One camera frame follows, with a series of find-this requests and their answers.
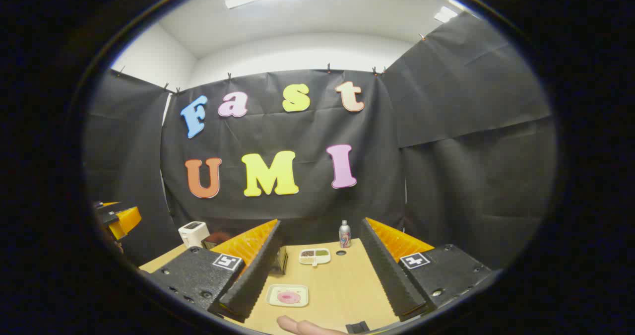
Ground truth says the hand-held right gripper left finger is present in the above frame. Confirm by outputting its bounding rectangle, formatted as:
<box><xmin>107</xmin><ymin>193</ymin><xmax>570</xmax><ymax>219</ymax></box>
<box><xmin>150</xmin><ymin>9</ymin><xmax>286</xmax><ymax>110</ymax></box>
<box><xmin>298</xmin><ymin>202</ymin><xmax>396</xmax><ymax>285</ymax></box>
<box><xmin>140</xmin><ymin>219</ymin><xmax>286</xmax><ymax>324</ymax></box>

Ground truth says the black electric oven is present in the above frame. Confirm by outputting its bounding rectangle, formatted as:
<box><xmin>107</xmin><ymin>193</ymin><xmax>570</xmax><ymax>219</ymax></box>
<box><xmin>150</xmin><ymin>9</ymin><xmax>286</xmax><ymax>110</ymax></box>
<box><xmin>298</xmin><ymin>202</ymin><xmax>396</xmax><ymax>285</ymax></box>
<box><xmin>201</xmin><ymin>231</ymin><xmax>289</xmax><ymax>276</ymax></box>

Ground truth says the row of black cloth clips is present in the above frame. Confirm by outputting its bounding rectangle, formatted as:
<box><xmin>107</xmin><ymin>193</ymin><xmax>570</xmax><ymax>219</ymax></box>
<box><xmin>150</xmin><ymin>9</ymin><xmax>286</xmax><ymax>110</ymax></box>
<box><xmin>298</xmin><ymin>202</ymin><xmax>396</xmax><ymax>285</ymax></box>
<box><xmin>117</xmin><ymin>32</ymin><xmax>427</xmax><ymax>95</ymax></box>

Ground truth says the white plate with pink food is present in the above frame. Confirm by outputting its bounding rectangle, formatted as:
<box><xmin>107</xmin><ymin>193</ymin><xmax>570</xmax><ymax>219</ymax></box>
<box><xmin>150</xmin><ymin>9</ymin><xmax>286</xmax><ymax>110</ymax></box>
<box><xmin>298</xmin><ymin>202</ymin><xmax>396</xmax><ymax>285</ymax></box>
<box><xmin>266</xmin><ymin>284</ymin><xmax>310</xmax><ymax>308</ymax></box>

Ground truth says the black backdrop cloth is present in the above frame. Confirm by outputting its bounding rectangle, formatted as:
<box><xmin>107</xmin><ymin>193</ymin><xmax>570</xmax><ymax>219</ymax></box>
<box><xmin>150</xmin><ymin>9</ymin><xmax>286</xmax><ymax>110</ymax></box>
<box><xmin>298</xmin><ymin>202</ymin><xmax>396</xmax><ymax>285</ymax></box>
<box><xmin>83</xmin><ymin>11</ymin><xmax>559</xmax><ymax>272</ymax></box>

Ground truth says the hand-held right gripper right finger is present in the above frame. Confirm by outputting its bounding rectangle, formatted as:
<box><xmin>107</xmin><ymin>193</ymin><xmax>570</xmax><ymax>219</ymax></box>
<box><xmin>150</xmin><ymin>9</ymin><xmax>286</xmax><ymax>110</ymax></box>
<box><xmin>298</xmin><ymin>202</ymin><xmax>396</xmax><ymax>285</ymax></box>
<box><xmin>359</xmin><ymin>217</ymin><xmax>499</xmax><ymax>322</ymax></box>

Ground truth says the white toaster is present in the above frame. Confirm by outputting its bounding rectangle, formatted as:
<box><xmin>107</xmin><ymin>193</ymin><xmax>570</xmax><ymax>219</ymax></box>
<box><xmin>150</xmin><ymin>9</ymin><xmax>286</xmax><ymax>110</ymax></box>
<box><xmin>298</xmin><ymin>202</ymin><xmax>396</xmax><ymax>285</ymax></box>
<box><xmin>178</xmin><ymin>221</ymin><xmax>210</xmax><ymax>248</ymax></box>

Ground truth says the small ceiling light panel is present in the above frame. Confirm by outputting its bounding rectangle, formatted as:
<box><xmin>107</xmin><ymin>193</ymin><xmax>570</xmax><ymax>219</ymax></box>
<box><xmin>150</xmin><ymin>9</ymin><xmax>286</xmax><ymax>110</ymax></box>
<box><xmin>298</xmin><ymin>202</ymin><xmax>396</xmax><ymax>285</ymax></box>
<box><xmin>434</xmin><ymin>5</ymin><xmax>459</xmax><ymax>24</ymax></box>

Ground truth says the white divided dish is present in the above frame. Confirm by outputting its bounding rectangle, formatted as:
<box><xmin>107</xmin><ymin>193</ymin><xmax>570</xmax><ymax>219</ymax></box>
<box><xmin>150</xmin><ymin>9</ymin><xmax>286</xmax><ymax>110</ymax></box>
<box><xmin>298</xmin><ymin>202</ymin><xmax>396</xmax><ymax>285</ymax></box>
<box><xmin>299</xmin><ymin>248</ymin><xmax>331</xmax><ymax>267</ymax></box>

